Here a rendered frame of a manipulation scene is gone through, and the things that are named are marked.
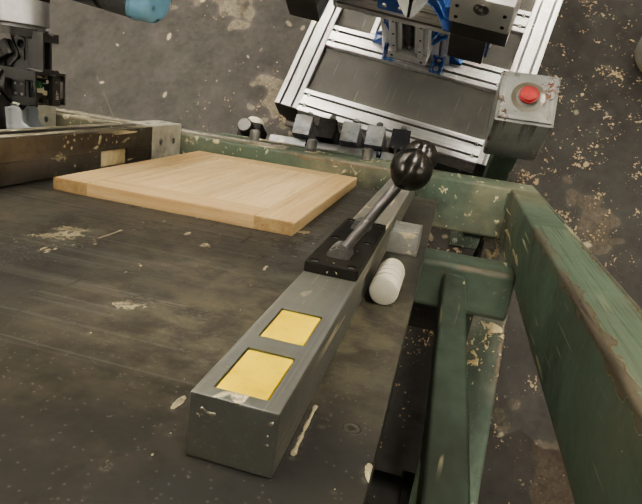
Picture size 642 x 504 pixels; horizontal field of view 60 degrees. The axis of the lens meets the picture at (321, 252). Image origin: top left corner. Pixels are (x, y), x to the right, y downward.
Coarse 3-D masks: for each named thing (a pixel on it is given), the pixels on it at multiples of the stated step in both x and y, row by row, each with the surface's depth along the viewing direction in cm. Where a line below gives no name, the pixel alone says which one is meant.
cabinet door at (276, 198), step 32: (160, 160) 108; (192, 160) 113; (224, 160) 120; (256, 160) 124; (96, 192) 81; (128, 192) 79; (160, 192) 81; (192, 192) 86; (224, 192) 89; (256, 192) 92; (288, 192) 96; (320, 192) 98; (256, 224) 76; (288, 224) 75
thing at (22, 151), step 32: (32, 128) 89; (64, 128) 95; (96, 128) 100; (128, 128) 106; (160, 128) 118; (0, 160) 78; (32, 160) 83; (64, 160) 90; (96, 160) 99; (128, 160) 108
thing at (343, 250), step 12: (396, 156) 48; (408, 156) 47; (420, 156) 47; (396, 168) 48; (408, 168) 47; (420, 168) 47; (432, 168) 48; (396, 180) 48; (408, 180) 48; (420, 180) 48; (396, 192) 49; (384, 204) 50; (372, 216) 50; (360, 228) 51; (348, 240) 52; (336, 252) 51; (348, 252) 52
